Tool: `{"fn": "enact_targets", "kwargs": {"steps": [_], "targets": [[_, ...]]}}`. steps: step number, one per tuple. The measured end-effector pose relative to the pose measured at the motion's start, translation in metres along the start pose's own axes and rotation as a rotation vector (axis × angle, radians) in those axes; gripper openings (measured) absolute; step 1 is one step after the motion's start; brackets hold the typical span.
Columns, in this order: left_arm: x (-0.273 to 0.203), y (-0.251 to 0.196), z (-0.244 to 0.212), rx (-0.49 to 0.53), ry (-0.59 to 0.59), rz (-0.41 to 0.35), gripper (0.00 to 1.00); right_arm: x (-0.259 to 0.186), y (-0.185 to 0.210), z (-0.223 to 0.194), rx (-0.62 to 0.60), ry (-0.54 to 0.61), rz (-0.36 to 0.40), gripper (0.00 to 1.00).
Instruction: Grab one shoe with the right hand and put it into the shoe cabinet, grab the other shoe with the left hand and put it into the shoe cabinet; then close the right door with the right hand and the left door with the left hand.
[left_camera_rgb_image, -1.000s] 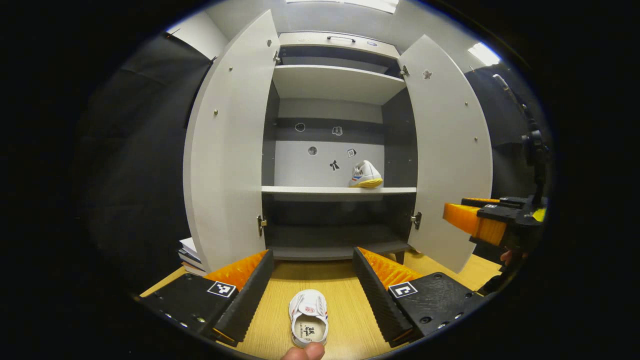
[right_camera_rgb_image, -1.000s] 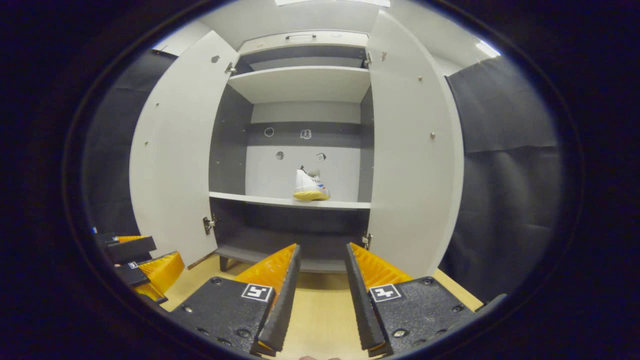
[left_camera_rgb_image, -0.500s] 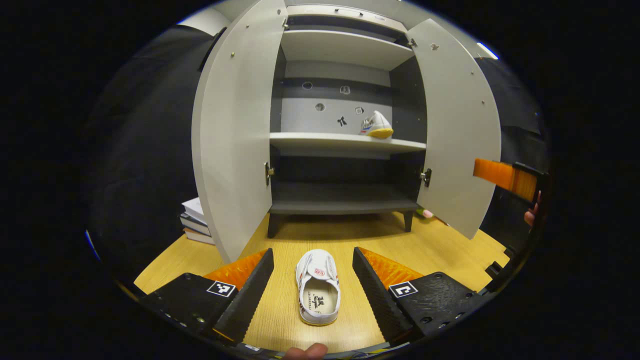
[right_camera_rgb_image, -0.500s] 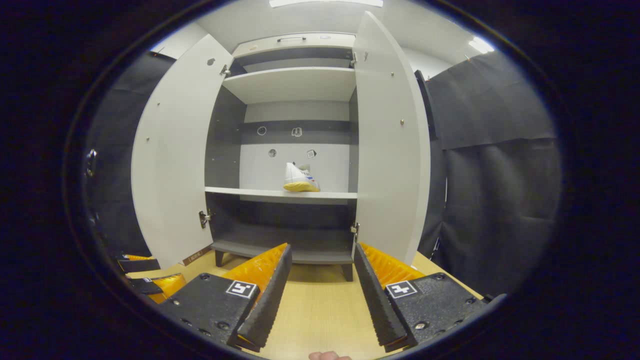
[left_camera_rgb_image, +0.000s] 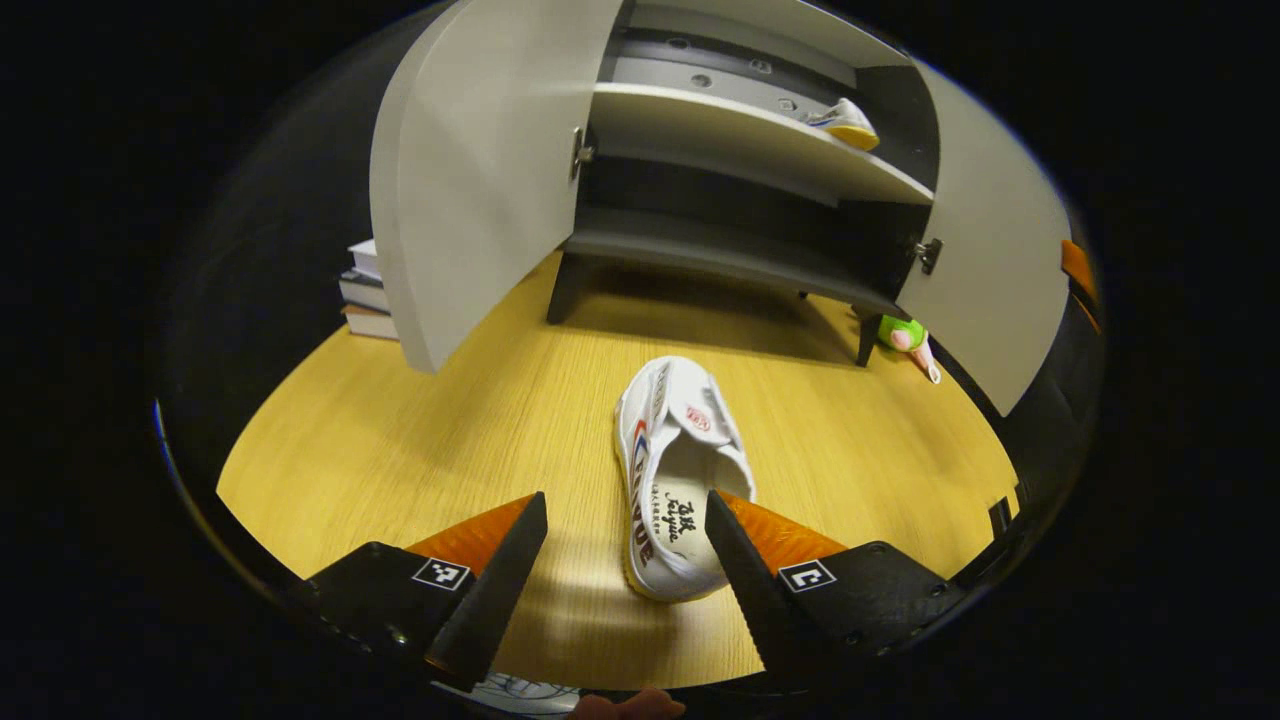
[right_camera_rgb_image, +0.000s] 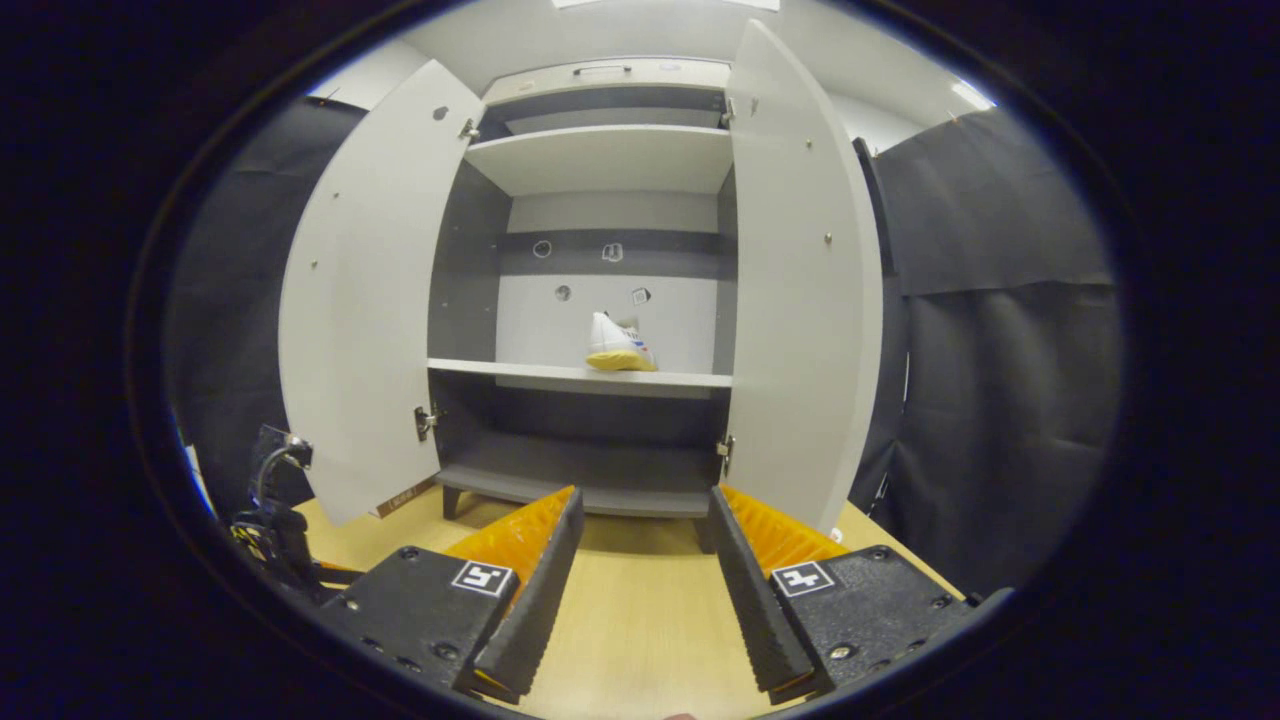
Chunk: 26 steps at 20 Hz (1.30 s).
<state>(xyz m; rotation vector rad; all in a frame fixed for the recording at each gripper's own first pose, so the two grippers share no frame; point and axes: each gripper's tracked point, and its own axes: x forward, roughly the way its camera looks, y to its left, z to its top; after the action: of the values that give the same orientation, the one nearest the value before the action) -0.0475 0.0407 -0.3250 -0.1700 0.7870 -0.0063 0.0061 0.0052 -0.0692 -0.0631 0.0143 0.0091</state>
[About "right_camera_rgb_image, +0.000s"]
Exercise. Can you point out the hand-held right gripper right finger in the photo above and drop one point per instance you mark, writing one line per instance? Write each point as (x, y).
(750, 600)

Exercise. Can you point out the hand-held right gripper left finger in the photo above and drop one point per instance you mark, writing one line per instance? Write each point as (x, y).
(540, 600)

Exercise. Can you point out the white cabinet door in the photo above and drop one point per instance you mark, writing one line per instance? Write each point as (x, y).
(800, 300)
(360, 300)

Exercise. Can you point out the white shoe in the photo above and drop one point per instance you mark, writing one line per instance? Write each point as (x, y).
(612, 345)

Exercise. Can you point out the white shoe cabinet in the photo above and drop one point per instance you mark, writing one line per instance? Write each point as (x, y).
(540, 320)

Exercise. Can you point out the black backdrop cloth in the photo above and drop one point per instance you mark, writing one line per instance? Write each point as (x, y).
(1000, 420)
(880, 430)
(230, 300)

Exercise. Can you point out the ceiling light panel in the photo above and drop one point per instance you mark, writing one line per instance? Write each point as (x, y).
(972, 95)
(740, 4)

